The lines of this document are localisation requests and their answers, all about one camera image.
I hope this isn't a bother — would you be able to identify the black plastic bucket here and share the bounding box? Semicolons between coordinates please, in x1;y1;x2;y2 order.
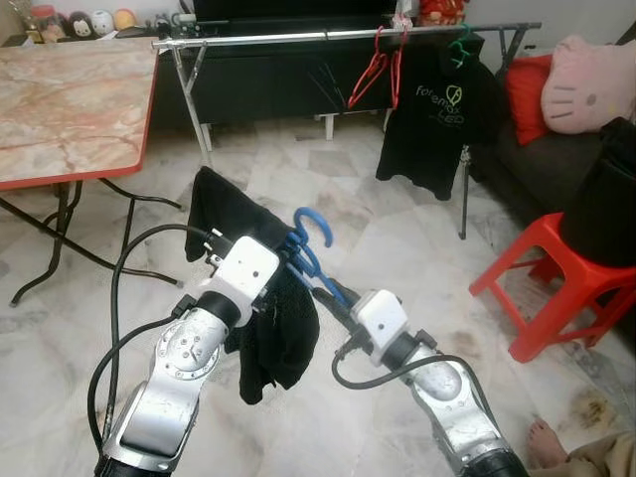
558;117;636;267

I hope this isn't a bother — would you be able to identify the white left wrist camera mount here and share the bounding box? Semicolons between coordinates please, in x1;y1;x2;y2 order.
204;236;281;324

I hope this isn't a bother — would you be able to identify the black polo shirt with logo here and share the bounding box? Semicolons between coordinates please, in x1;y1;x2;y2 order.
376;35;508;203

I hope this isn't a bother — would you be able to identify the black flat television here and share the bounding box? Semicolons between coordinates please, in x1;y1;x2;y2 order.
194;0;398;23

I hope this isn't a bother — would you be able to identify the black TV console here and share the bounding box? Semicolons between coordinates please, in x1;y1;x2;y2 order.
149;20;488;140

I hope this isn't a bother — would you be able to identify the red plastic stool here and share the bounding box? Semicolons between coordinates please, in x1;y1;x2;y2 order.
469;212;636;364

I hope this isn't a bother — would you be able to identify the red gold figurine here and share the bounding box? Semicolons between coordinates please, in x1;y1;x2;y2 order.
417;0;468;26

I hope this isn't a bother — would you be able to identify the red capped brown toy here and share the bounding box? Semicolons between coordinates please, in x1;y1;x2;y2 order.
33;5;61;43

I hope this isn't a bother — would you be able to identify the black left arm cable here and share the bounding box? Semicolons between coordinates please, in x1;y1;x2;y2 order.
87;224;215;453

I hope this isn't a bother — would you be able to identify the white round plush toy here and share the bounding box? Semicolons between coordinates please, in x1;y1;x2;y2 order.
91;10;115;36

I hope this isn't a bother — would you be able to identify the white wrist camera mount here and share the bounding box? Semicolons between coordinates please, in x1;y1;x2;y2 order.
204;236;281;324
350;290;410;349

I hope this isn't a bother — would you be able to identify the green plastic hanger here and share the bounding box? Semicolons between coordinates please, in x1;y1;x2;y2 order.
447;25;478;71

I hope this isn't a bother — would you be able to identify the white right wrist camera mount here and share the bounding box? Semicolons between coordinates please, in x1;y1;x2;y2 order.
350;290;410;349

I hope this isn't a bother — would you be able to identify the pink cat face pillow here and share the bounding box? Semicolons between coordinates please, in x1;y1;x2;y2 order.
540;35;636;135

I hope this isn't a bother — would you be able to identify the black round plush toy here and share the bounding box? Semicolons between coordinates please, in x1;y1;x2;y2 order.
63;10;92;41

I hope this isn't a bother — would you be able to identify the person in khaki trousers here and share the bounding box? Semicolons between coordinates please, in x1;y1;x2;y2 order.
525;417;636;477

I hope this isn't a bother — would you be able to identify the blue plastic hanger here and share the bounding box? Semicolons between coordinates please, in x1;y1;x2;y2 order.
283;207;354;309

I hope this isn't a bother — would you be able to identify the plain black garment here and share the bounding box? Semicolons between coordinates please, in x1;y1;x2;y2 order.
184;166;321;405

